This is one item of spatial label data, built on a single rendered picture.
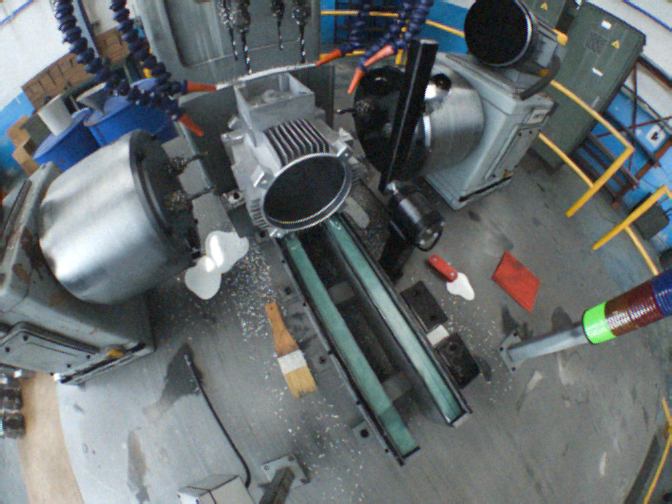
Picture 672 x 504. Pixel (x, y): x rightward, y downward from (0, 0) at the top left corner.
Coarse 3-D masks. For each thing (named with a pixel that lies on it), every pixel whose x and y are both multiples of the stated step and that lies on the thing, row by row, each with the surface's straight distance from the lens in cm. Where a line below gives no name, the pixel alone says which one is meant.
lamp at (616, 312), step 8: (624, 296) 46; (608, 304) 47; (616, 304) 46; (624, 304) 45; (608, 312) 47; (616, 312) 46; (624, 312) 45; (608, 320) 46; (616, 320) 46; (624, 320) 45; (632, 320) 45; (608, 328) 47; (616, 328) 47; (624, 328) 47; (632, 328) 47; (616, 336) 49
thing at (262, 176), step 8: (232, 120) 48; (240, 120) 47; (232, 128) 48; (336, 144) 36; (344, 144) 36; (336, 152) 36; (344, 152) 36; (352, 152) 37; (344, 160) 37; (256, 168) 34; (264, 168) 33; (256, 176) 33; (264, 176) 32; (272, 176) 33; (256, 184) 33; (264, 184) 33; (344, 208) 45; (272, 232) 42; (280, 232) 42
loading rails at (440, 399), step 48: (288, 240) 45; (336, 240) 45; (288, 288) 51; (336, 288) 48; (384, 288) 42; (336, 336) 38; (384, 336) 45; (384, 384) 46; (432, 384) 41; (384, 432) 39
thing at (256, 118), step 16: (256, 80) 47; (272, 80) 48; (288, 80) 47; (240, 96) 41; (256, 96) 48; (272, 96) 41; (288, 96) 45; (304, 96) 38; (240, 112) 45; (256, 112) 36; (272, 112) 37; (288, 112) 38; (304, 112) 39; (256, 128) 37; (272, 128) 38; (256, 144) 39
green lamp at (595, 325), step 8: (600, 304) 50; (592, 312) 49; (600, 312) 48; (584, 320) 49; (592, 320) 48; (600, 320) 47; (592, 328) 48; (600, 328) 47; (592, 336) 49; (600, 336) 48; (608, 336) 48
